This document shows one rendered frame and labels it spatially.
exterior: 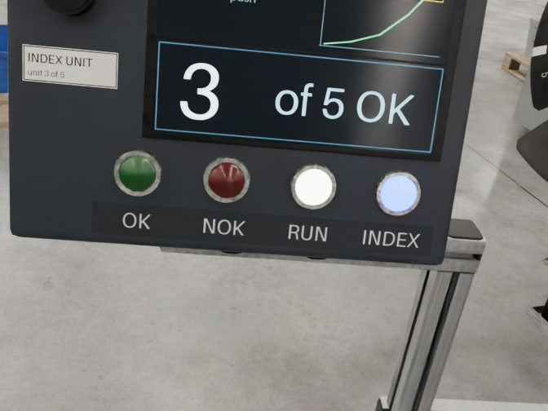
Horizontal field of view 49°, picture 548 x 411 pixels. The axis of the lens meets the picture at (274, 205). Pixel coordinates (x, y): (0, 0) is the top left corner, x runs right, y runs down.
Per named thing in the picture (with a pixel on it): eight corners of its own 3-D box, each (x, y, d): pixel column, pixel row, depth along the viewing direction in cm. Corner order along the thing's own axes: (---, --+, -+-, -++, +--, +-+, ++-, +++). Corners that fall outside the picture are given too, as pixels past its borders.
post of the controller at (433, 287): (417, 401, 55) (473, 218, 46) (426, 427, 53) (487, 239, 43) (386, 399, 55) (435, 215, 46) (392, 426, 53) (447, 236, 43)
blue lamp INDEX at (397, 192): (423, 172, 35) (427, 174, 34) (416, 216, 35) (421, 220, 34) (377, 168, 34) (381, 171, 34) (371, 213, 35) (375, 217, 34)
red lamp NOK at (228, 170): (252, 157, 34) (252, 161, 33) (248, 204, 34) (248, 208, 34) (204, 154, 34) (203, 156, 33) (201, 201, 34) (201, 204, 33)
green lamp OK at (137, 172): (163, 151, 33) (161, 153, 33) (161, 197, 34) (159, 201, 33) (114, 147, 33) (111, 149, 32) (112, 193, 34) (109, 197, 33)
